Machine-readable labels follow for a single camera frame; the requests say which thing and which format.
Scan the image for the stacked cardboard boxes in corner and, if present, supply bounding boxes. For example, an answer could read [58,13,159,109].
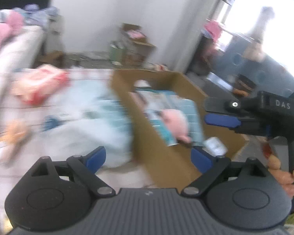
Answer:
[119,23,156,67]

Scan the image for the light blue checkered towel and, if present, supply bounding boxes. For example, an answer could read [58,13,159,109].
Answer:
[179,98,204,146]

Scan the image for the small cardboard box on floor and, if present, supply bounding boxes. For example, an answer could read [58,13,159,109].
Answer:
[38,50,65,68]

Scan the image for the small white sock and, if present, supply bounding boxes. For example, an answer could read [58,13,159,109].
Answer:
[203,137,228,156]

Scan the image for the brown cardboard box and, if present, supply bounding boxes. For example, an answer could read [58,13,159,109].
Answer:
[111,70,245,191]

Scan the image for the pile of blue grey clothes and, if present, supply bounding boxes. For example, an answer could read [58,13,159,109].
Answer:
[13,4,59,28]

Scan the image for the pink plush toy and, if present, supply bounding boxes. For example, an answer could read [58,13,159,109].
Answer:
[161,109,191,144]

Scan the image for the green box in corner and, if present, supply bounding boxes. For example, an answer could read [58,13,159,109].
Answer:
[109,41,127,65]

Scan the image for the white patterned mattress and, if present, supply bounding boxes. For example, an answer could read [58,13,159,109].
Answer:
[0,25,46,118]

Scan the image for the pink red wet wipes pack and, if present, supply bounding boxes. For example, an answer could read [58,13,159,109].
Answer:
[11,64,69,106]

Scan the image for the pink quilted blanket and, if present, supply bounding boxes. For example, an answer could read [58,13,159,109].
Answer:
[0,9,24,49]

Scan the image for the person's right hand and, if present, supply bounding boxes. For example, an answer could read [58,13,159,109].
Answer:
[268,145,294,198]

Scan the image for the light blue fluffy blanket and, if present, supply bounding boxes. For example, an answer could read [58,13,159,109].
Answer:
[41,80,133,168]

